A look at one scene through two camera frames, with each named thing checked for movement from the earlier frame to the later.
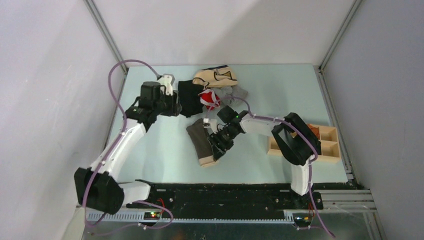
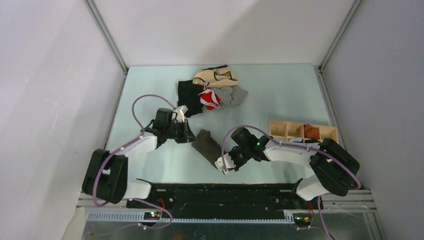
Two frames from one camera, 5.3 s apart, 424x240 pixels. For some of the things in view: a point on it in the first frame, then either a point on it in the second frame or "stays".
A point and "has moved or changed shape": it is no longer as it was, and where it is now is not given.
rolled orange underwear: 315,130 stays
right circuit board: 302,219 stays
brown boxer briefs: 203,149 has moved or changed shape
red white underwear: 209,98 stays
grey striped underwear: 230,95 stays
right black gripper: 219,150 → 231,154
